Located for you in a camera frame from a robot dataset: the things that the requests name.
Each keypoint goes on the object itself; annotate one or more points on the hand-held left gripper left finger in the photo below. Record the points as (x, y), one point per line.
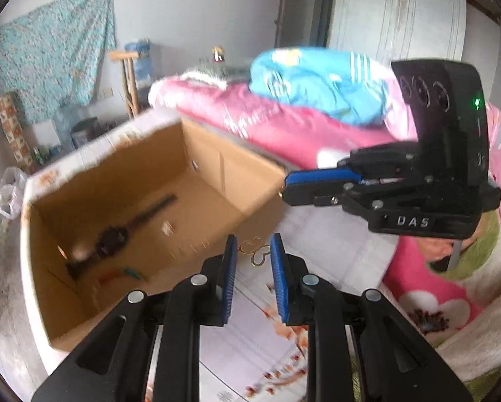
(229, 280)

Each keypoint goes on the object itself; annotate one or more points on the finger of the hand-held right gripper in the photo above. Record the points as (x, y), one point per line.
(313, 177)
(313, 196)

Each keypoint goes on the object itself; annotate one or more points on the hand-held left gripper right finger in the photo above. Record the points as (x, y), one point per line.
(279, 280)

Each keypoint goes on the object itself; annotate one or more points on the gold outline butterfly brooch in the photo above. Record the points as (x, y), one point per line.
(245, 248)

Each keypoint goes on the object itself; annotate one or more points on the brown cardboard box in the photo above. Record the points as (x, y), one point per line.
(217, 167)

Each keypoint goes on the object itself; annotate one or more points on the purple black smartwatch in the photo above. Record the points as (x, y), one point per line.
(110, 240)

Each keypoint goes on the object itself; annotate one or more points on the pink floral quilt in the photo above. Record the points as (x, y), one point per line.
(296, 130)

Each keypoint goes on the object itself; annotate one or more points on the floral tablecloth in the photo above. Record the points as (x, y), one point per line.
(250, 351)

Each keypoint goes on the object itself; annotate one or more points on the blue cartoon blanket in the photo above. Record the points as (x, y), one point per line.
(317, 83)

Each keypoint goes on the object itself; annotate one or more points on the grey patterned cloth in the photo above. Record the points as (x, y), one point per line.
(208, 73)

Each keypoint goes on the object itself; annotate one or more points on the white wardrobe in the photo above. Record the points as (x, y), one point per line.
(393, 12)

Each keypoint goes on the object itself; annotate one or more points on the small figurine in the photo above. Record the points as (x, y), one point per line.
(218, 54)

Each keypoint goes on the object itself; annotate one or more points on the white green shaggy rug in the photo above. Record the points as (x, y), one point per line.
(485, 343)

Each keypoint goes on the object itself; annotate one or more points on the wooden stool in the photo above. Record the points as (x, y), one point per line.
(130, 88)

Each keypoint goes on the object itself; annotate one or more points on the blue water jug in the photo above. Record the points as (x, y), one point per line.
(139, 67)

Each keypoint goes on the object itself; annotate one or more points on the grey bucket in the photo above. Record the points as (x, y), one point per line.
(84, 133)

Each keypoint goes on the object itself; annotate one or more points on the white plastic bag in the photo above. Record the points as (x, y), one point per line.
(10, 194)

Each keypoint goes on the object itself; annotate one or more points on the patterned paper roll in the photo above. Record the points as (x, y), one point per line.
(14, 130)

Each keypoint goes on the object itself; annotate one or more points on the turquoise floral wall cloth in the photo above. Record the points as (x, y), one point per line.
(49, 50)

